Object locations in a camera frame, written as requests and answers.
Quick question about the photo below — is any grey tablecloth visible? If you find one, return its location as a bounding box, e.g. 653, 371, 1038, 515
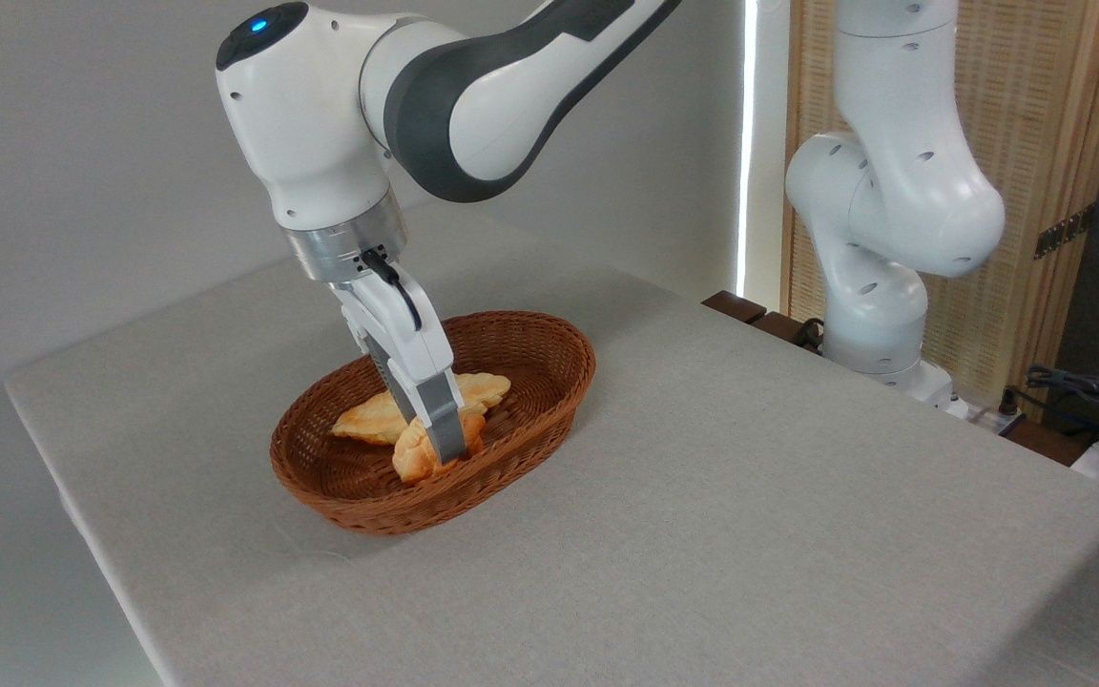
4, 229, 1099, 687

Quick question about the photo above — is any woven wooden folding screen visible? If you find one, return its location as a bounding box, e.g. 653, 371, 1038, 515
780, 0, 1099, 421

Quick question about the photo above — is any metal screen hinge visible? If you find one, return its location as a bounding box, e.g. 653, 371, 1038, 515
1034, 205, 1095, 260

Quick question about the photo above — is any white power strip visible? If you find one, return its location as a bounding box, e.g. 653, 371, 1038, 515
948, 399, 1027, 437

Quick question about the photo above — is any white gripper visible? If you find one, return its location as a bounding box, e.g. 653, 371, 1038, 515
328, 271, 468, 467

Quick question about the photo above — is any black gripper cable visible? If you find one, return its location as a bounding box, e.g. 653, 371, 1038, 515
362, 248, 424, 333

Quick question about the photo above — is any black cable bundle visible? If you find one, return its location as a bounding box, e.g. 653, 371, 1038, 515
1017, 364, 1099, 449

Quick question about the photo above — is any long flat bread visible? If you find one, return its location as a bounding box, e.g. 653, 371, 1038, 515
331, 371, 512, 448

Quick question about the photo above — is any small round bread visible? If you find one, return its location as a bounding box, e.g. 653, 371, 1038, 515
391, 410, 487, 486

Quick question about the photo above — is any brown wicker basket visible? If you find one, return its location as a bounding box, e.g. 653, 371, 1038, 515
270, 310, 597, 536

